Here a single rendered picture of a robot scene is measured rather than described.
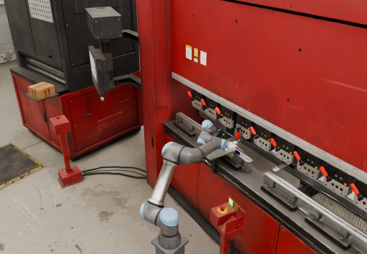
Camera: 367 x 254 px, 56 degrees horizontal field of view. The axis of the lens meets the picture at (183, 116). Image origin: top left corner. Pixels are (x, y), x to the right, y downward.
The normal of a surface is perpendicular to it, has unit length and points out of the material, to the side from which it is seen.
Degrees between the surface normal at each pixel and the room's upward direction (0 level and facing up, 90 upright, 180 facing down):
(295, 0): 90
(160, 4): 90
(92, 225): 0
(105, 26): 90
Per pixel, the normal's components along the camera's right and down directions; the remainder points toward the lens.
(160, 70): 0.56, 0.37
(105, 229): 0.00, -0.89
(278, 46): -0.83, 0.25
